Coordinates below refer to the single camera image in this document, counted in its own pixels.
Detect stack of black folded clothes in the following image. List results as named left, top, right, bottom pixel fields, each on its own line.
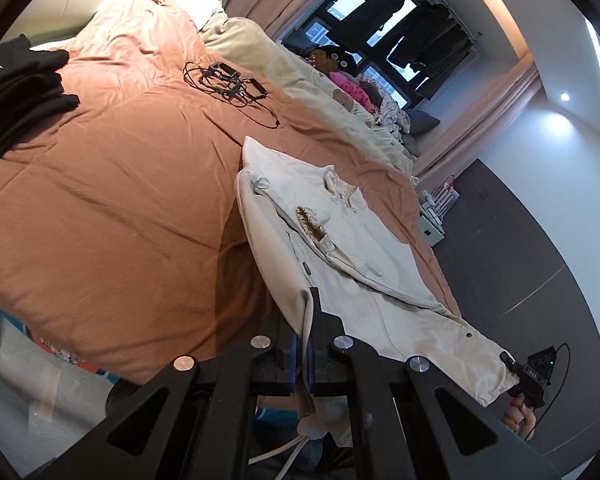
left=0, top=34, right=81, bottom=176

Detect tangled black cables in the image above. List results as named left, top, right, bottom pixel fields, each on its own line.
left=182, top=61, right=281, bottom=128

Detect black cable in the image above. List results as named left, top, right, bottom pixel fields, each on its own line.
left=545, top=342, right=574, bottom=403

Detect dark framed window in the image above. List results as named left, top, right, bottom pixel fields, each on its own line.
left=290, top=0, right=476, bottom=111

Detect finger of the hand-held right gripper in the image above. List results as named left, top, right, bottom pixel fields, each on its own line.
left=498, top=351, right=525, bottom=377

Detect striped gift bag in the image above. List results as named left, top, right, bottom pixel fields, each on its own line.
left=432, top=175, right=463, bottom=211

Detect grey cushion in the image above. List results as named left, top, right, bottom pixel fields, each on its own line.
left=407, top=109, right=441, bottom=135

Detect white nightstand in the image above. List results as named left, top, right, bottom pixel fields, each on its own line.
left=417, top=205, right=446, bottom=247

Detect pink plush cloth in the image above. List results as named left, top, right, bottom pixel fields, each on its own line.
left=330, top=71, right=376, bottom=113

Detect white jacket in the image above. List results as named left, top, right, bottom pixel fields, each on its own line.
left=234, top=135, right=518, bottom=448

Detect row of dark hanging clothes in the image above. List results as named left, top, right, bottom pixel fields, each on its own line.
left=385, top=2, right=481, bottom=101

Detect person's right hand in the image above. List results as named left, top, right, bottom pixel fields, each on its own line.
left=502, top=392, right=538, bottom=443

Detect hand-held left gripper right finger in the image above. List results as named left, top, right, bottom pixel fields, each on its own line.
left=307, top=287, right=563, bottom=480

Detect dark hanging coat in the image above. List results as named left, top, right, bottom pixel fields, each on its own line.
left=345, top=0, right=421, bottom=36

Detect orange duvet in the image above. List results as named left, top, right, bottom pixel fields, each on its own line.
left=0, top=0, right=463, bottom=386

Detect cream padded headboard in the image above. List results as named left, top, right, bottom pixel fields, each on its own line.
left=0, top=0, right=201, bottom=51

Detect beige blanket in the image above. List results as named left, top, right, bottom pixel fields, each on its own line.
left=200, top=16, right=421, bottom=186

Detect dark brown plush toy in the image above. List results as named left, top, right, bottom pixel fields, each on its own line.
left=302, top=44, right=363, bottom=78

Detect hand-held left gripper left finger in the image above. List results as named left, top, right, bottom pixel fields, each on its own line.
left=27, top=312, right=301, bottom=480

